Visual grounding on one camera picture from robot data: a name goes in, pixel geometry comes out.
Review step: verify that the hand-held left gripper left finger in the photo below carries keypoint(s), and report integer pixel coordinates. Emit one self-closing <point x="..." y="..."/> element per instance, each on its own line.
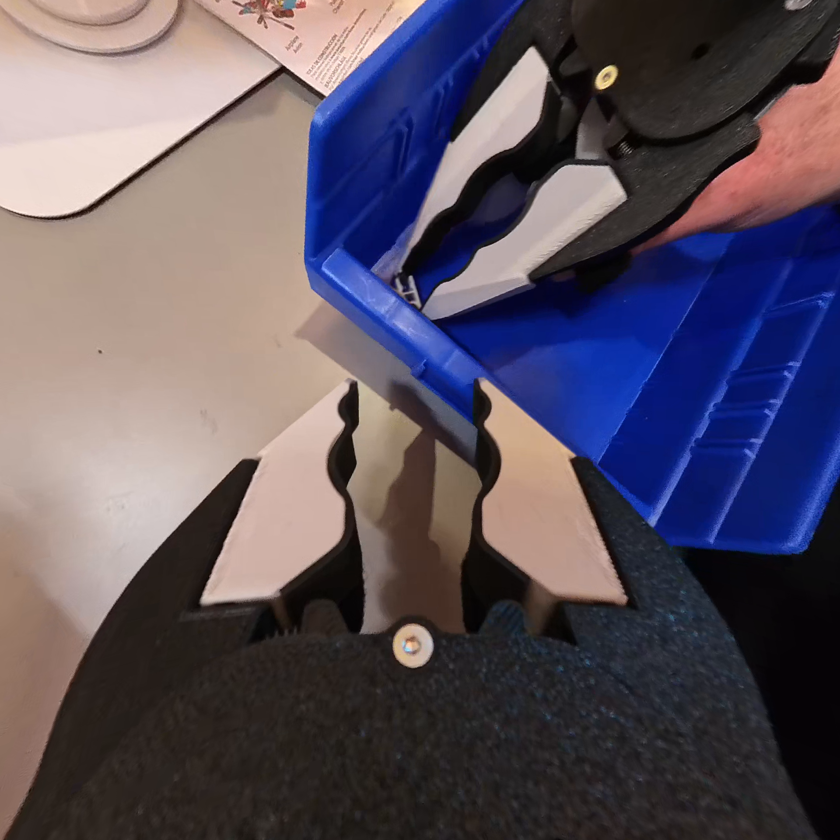
<point x="275" y="518"/>

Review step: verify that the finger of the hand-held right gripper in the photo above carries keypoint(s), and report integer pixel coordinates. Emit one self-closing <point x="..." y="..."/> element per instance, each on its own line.
<point x="485" y="124"/>
<point x="544" y="236"/>

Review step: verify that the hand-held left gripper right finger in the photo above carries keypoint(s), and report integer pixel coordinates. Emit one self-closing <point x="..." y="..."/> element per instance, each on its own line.
<point x="544" y="518"/>

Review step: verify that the blue plastic bin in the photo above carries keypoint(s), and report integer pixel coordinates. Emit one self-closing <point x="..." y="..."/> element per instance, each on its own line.
<point x="590" y="367"/>

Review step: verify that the person's right hand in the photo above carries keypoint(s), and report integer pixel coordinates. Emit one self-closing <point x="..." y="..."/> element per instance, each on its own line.
<point x="741" y="177"/>

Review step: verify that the illustrated instruction sheet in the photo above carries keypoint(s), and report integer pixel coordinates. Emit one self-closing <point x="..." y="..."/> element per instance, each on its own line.
<point x="341" y="39"/>

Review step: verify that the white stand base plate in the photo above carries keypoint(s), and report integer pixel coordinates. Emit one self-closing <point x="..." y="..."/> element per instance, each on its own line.
<point x="98" y="131"/>

